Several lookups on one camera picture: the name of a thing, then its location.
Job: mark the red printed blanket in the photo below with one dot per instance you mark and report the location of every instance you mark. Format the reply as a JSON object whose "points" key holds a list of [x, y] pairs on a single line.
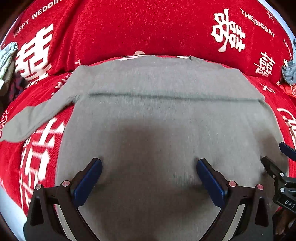
{"points": [[115, 30]]}

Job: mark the person's right hand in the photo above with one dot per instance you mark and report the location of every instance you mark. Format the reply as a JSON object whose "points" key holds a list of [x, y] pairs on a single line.
{"points": [[283, 221]]}

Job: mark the dark patterned cloth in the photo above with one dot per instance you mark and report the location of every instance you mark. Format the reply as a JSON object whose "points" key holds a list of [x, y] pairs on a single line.
{"points": [[15, 87]]}

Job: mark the red packet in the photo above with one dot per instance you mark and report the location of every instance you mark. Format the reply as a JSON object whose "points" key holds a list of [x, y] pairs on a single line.
{"points": [[291, 90]]}

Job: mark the grey knit sweater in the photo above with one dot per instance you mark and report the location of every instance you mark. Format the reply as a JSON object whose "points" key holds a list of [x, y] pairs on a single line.
{"points": [[161, 115]]}

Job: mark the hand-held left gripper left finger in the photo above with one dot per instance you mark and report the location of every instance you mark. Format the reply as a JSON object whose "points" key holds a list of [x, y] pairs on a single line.
{"points": [[89, 180]]}

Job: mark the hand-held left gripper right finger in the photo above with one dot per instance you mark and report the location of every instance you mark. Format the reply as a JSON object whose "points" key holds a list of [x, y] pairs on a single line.
{"points": [[210, 183]]}

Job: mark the blue-grey knit cloth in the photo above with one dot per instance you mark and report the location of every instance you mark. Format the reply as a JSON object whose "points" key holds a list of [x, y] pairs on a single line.
{"points": [[289, 73]]}

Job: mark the pale blue-grey cloth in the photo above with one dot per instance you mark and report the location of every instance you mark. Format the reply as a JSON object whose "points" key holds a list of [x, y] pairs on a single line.
{"points": [[7, 58]]}

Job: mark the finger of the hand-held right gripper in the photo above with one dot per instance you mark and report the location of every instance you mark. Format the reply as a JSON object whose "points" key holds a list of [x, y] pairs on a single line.
{"points": [[272, 168], [288, 150]]}

